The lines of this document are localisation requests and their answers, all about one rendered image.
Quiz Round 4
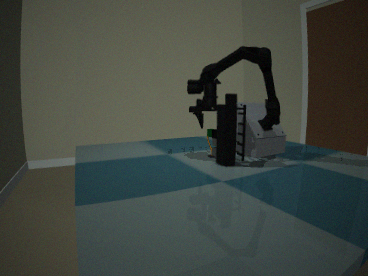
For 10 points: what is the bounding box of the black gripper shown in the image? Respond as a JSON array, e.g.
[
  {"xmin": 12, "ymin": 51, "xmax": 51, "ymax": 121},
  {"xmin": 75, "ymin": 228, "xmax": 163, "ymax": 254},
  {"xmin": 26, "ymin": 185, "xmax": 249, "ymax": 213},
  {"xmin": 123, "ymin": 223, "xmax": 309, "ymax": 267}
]
[{"xmin": 189, "ymin": 94, "xmax": 218, "ymax": 129}]

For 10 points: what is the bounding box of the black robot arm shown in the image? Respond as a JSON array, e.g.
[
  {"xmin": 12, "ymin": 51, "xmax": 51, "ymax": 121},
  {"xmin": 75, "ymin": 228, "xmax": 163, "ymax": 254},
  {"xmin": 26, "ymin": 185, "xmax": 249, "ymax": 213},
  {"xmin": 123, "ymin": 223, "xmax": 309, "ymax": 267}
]
[{"xmin": 187, "ymin": 46, "xmax": 280, "ymax": 131}]

